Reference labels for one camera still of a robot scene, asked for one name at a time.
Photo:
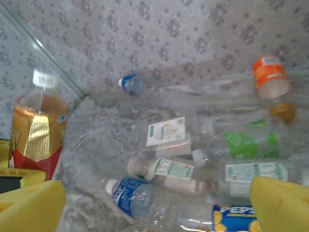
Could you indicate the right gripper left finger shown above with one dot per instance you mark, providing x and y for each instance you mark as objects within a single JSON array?
[{"x": 29, "y": 210}]

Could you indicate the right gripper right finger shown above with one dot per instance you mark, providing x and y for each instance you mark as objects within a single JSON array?
[{"x": 282, "y": 207}]

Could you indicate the clear bottle green label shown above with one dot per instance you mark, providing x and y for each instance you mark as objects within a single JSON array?
[{"x": 239, "y": 145}]

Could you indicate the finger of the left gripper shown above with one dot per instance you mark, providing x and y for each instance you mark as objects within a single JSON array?
[
  {"x": 4, "y": 152},
  {"x": 31, "y": 177}
]

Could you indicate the clear bottle white square label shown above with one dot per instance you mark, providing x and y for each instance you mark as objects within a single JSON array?
[{"x": 165, "y": 131}]

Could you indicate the tea bottle gold red label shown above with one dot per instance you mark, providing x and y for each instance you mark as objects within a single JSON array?
[{"x": 38, "y": 125}]

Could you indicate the orange label bottle gold cap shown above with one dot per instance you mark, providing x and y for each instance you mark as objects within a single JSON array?
[{"x": 268, "y": 72}]

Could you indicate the clear Pepsi bottle blue label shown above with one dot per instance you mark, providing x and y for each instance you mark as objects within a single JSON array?
[{"x": 231, "y": 217}]

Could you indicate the clear bottle teal white label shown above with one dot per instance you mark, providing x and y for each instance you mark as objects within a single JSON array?
[
  {"x": 251, "y": 172},
  {"x": 173, "y": 169}
]

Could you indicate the aluminium frame post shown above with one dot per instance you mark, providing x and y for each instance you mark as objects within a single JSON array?
[{"x": 41, "y": 49}]

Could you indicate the blue label clear water bottle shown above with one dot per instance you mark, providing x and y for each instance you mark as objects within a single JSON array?
[
  {"x": 130, "y": 195},
  {"x": 131, "y": 83}
]

